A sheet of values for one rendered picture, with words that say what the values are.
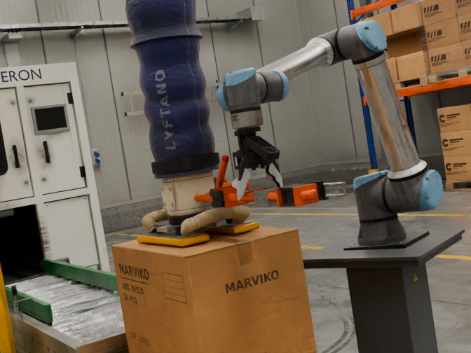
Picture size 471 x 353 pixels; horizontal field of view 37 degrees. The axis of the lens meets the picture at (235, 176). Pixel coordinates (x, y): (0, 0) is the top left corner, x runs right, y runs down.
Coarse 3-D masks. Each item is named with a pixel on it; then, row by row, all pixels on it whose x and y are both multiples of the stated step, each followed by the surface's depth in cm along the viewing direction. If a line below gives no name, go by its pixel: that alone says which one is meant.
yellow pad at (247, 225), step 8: (224, 224) 231; (232, 224) 228; (240, 224) 226; (248, 224) 225; (256, 224) 226; (208, 232) 237; (216, 232) 232; (224, 232) 227; (232, 232) 223; (240, 232) 223
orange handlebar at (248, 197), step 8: (224, 184) 262; (248, 184) 249; (248, 192) 199; (304, 192) 177; (312, 192) 177; (200, 200) 222; (208, 200) 218; (232, 200) 206; (240, 200) 202; (248, 200) 199
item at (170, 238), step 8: (160, 232) 233; (168, 232) 233; (176, 232) 222; (144, 240) 235; (152, 240) 229; (160, 240) 224; (168, 240) 219; (176, 240) 215; (184, 240) 212; (192, 240) 214; (200, 240) 215
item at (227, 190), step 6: (228, 186) 216; (210, 192) 211; (216, 192) 208; (222, 192) 207; (228, 192) 207; (234, 192) 208; (216, 198) 210; (222, 198) 207; (216, 204) 209; (222, 204) 206; (228, 204) 207; (234, 204) 208; (240, 204) 209
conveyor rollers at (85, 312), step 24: (24, 288) 428; (48, 288) 418; (72, 288) 399; (96, 288) 388; (24, 312) 357; (72, 312) 334; (96, 312) 330; (120, 312) 318; (72, 336) 288; (96, 336) 283
